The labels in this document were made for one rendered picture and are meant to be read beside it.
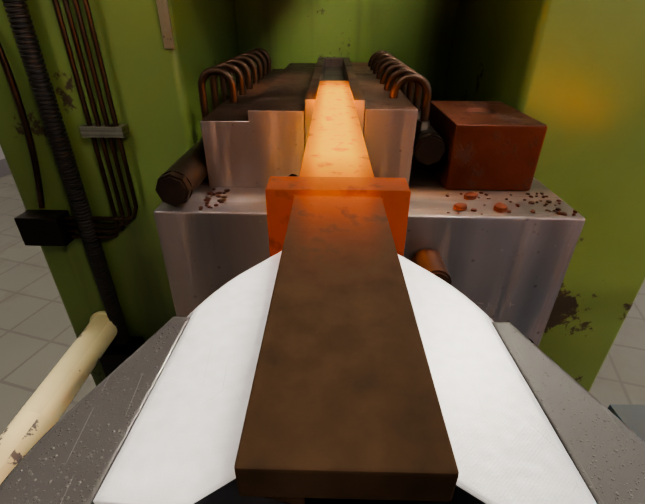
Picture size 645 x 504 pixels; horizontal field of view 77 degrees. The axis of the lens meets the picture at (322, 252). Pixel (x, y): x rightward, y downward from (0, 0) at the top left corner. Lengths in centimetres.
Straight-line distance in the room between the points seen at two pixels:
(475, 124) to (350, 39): 49
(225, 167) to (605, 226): 53
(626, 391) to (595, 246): 107
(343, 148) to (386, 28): 68
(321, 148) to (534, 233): 25
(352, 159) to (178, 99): 40
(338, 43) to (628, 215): 56
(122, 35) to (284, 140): 26
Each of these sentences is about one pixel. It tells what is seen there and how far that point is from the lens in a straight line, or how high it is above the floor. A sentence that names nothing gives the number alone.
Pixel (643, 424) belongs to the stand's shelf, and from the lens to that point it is 62.
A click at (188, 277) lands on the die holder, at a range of 41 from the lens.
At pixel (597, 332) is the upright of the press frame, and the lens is 82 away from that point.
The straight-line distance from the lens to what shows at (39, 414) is 64.
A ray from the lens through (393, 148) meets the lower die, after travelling 40.
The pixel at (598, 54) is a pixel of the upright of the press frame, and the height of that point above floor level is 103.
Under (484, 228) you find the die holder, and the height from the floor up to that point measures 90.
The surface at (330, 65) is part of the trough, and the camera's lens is 78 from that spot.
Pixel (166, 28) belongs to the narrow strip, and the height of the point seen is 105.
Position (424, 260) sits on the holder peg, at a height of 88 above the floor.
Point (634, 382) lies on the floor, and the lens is 178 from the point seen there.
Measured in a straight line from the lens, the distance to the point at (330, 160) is 18.
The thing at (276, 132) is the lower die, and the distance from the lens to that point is 40.
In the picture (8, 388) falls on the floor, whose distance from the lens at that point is 174.
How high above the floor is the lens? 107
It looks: 30 degrees down
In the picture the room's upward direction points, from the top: straight up
